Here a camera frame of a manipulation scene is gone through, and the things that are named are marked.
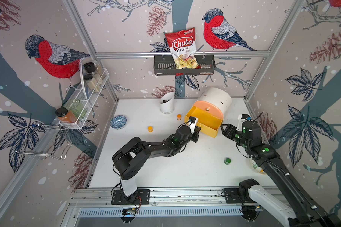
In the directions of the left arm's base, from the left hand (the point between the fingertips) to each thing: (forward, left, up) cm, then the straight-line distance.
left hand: (202, 126), depth 84 cm
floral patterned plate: (-30, -15, +16) cm, 37 cm away
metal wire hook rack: (-20, +68, +20) cm, 74 cm away
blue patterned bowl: (+13, +59, -15) cm, 62 cm away
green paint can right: (-17, -15, -13) cm, 26 cm away
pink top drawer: (+10, -5, +5) cm, 12 cm away
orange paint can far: (+18, +13, -15) cm, 27 cm away
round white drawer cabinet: (+19, -13, +5) cm, 24 cm away
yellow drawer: (+7, -6, -5) cm, 10 cm away
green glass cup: (-1, +67, +19) cm, 69 cm away
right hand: (-3, -11, +6) cm, 13 cm away
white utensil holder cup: (+22, +22, -3) cm, 31 cm away
